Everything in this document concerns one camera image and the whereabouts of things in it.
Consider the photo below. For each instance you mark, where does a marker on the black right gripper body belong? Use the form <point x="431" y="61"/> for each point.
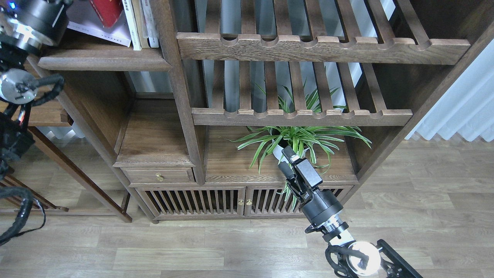
<point x="320" y="206"/>

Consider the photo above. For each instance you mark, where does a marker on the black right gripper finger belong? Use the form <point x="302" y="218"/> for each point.
<point x="294" y="158"/>
<point x="300" y="179"/>

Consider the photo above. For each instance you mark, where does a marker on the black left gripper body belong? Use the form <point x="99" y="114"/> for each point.
<point x="37" y="22"/>

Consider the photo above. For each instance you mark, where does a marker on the white lavender book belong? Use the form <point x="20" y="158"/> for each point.
<point x="84" y="19"/>

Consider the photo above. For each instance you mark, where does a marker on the red cover book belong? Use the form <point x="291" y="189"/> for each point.
<point x="108" y="11"/>

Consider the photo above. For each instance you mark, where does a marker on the yellow green cover book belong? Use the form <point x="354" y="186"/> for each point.
<point x="129" y="10"/>

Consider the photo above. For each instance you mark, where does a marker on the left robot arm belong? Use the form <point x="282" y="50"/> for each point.
<point x="21" y="91"/>

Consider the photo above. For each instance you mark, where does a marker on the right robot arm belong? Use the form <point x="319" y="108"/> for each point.
<point x="347" y="257"/>

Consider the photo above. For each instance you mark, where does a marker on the white plant pot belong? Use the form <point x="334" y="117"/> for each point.
<point x="277" y="152"/>

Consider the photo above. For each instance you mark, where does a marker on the green spider plant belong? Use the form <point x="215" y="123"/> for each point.
<point x="300" y="138"/>

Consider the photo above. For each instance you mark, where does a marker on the beige upright book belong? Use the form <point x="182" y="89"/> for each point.
<point x="140" y="23"/>

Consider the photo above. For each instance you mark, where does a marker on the dark wooden bookshelf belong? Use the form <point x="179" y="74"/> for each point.
<point x="169" y="110"/>

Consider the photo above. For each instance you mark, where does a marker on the white upright book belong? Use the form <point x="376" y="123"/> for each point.
<point x="151" y="30"/>

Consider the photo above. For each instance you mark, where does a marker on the brass drawer knob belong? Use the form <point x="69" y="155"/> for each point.
<point x="159" y="177"/>

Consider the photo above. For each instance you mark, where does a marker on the white curtain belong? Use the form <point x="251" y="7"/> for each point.
<point x="467" y="107"/>

